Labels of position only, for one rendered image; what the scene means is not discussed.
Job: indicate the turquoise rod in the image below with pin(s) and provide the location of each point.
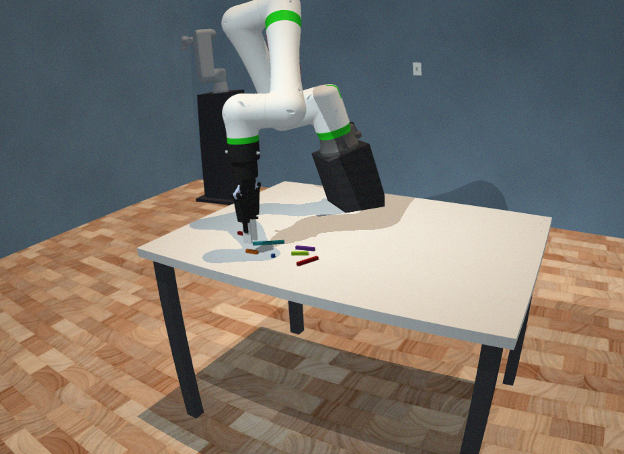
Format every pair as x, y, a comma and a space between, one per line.
268, 242

